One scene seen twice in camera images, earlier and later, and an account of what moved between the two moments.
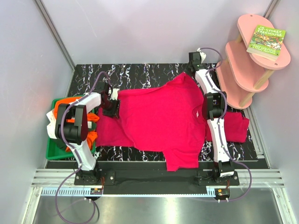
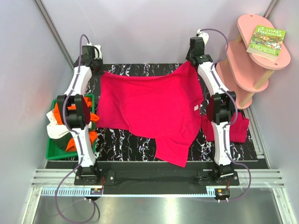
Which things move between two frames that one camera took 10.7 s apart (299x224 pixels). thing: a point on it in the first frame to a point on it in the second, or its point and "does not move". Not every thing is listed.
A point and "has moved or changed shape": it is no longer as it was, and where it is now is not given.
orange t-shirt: (91, 136) does not move
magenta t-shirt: (169, 117) has moved or changed shape
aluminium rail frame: (247, 178) does not move
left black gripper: (115, 112) to (98, 73)
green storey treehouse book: (266, 42) does not move
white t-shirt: (51, 126) does not move
